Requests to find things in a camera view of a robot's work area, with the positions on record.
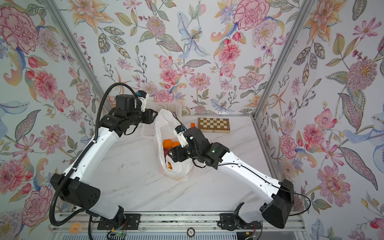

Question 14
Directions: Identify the right aluminium corner post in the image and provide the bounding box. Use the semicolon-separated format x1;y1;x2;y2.
253;1;315;120

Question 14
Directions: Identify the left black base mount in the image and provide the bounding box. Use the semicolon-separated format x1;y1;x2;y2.
97;214;141;231

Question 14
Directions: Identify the left aluminium corner post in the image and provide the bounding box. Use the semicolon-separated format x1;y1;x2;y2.
42;0;105;98

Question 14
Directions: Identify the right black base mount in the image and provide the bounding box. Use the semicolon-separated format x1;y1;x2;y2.
217;202;262;231

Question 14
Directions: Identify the white perforated plastic basket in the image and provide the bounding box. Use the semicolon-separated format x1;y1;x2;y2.
142;102;182;139

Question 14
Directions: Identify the right thin black cable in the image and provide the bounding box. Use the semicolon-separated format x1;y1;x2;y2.
171;112;312;240

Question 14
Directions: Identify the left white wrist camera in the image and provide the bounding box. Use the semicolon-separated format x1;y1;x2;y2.
137;90;149;112

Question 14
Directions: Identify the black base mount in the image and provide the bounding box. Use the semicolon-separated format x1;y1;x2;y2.
97;214;141;231
217;202;262;231

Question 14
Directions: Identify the white translucent plastic bag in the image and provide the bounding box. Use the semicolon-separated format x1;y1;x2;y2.
154;109;193;181

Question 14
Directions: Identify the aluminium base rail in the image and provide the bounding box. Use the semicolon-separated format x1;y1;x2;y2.
48;212;309;240

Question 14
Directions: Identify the left black corrugated cable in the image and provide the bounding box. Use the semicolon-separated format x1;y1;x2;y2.
48;82;142;240

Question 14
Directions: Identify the orange tape roll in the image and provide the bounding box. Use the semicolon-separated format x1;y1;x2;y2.
69;222;83;235

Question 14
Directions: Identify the pink dragon fruit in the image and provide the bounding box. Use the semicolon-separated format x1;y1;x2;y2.
164;148;170;158

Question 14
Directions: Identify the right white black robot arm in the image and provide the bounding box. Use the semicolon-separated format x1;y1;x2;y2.
169;125;295;229

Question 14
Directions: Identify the aluminium corner post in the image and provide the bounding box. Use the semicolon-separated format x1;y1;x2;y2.
42;0;105;98
253;1;315;120

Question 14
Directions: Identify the wooden chessboard box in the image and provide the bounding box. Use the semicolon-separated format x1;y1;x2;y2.
198;118;231;133

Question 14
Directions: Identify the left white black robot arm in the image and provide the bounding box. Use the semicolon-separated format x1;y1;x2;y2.
49;91;158;227

